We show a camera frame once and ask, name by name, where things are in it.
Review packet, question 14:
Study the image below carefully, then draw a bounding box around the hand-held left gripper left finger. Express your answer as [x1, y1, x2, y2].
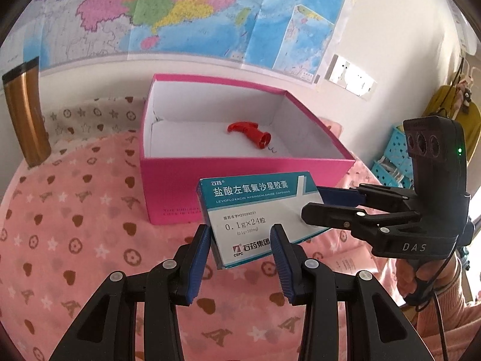
[49, 225, 212, 361]

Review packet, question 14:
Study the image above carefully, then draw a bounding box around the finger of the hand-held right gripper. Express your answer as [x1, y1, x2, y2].
[301, 202, 411, 247]
[317, 183, 414, 211]

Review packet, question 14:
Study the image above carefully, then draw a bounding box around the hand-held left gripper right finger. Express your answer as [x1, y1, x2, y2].
[270, 224, 425, 361]

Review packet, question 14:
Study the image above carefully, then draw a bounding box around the teal and white medicine box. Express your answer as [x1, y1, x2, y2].
[198, 172, 331, 270]

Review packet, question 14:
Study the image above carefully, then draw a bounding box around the pink cardboard box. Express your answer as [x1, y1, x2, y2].
[140, 74, 356, 225]

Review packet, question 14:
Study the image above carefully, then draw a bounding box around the red plastic T-handle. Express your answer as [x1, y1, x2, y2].
[226, 120, 271, 149]

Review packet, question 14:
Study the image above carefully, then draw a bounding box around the person's right forearm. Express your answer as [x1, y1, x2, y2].
[409, 256, 481, 337]

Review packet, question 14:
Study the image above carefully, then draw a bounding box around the person's right hand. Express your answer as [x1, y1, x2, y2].
[396, 252, 461, 301]

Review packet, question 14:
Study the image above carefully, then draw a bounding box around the blue plastic basket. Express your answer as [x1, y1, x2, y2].
[372, 124, 416, 189]

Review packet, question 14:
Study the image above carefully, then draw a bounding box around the yellow bag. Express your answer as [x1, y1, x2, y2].
[421, 85, 481, 121]

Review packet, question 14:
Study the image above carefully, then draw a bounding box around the small plush toy pendant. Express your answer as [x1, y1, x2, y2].
[456, 79, 475, 113]

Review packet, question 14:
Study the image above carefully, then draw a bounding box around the pink printed blanket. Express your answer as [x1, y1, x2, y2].
[0, 96, 448, 361]

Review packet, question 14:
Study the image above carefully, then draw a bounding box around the copper thermos cup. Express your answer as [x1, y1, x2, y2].
[2, 56, 51, 168]

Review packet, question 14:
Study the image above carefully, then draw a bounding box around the black cable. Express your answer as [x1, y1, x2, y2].
[432, 218, 475, 361]

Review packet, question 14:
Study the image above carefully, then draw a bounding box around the white wall socket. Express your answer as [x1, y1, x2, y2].
[340, 62, 361, 91]
[325, 54, 344, 83]

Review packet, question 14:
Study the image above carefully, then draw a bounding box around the colourful wall map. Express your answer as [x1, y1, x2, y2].
[8, 0, 357, 85]

